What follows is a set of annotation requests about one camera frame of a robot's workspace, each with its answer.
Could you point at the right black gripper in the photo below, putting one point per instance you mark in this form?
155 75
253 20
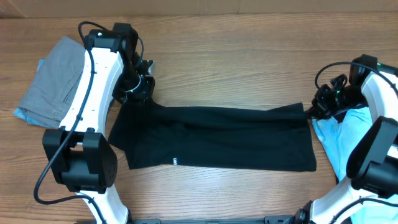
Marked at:
320 106

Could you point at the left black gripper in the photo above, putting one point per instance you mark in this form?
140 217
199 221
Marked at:
143 95

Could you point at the black polo shirt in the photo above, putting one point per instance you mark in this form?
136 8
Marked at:
276 139

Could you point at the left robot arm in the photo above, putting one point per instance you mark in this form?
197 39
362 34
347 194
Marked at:
82 164

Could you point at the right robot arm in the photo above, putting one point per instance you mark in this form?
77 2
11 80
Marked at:
371 172

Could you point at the light blue shirt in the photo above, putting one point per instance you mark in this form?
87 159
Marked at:
339 135

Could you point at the folded grey trousers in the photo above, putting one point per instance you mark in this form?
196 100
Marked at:
63 67

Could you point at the light blue folded garment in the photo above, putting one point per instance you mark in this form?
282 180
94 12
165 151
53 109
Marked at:
33 106

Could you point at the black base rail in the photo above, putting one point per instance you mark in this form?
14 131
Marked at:
283 219

